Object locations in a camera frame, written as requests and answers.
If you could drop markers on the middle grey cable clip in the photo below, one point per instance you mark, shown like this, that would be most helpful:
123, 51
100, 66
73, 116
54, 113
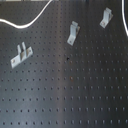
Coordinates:
74, 29

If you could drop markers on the grey cable clip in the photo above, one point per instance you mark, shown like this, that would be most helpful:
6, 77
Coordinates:
107, 16
23, 54
74, 29

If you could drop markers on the left grey cable clip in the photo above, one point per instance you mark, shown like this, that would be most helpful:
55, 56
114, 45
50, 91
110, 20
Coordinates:
23, 54

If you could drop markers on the right grey cable clip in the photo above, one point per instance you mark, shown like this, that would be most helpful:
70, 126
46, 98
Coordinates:
107, 16

